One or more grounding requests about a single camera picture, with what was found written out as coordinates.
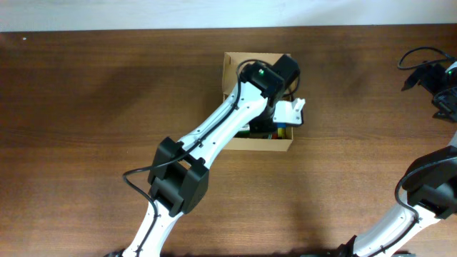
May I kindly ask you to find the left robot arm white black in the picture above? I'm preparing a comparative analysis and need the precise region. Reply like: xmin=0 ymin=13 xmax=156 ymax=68
xmin=112 ymin=54 xmax=305 ymax=257

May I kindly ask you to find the green tape roll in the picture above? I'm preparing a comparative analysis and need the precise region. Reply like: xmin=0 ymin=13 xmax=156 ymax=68
xmin=236 ymin=124 xmax=250 ymax=138

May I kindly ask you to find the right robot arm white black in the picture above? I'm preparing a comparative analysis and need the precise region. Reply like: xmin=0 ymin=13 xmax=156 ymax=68
xmin=333 ymin=63 xmax=456 ymax=257

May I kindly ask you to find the yellow highlighter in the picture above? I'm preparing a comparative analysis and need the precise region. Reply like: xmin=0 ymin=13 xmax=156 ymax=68
xmin=277 ymin=128 xmax=286 ymax=139

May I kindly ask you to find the brown cardboard box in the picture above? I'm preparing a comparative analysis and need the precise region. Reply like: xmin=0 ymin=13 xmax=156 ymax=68
xmin=221 ymin=52 xmax=293 ymax=152

